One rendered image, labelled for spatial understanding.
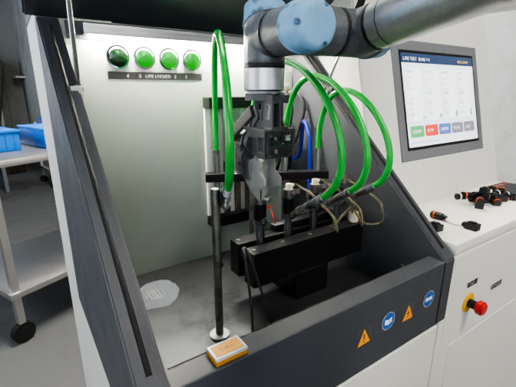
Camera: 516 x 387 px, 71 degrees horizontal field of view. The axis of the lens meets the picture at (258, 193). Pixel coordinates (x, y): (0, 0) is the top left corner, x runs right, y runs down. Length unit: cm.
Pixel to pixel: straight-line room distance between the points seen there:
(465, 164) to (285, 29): 97
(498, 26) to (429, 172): 172
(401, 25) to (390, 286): 45
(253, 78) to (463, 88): 91
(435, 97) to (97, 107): 97
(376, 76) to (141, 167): 67
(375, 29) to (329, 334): 49
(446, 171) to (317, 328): 82
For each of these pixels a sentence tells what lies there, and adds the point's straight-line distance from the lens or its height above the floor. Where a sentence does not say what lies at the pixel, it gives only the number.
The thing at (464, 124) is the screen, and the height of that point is 119.
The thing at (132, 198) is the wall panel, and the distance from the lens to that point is 96.
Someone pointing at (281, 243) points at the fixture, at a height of 98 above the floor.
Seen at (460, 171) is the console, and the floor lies 104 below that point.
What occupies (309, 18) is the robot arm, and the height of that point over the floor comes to 140.
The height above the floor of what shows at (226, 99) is 130.
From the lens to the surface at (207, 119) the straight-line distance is 99.
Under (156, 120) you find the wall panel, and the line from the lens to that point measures 95.
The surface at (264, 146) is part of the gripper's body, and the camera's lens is 64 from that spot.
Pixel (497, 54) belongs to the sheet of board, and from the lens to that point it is 277.
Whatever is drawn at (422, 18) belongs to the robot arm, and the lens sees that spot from 57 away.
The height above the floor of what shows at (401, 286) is 94.
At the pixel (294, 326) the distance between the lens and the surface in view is 61.
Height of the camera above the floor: 131
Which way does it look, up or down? 16 degrees down
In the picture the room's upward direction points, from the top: straight up
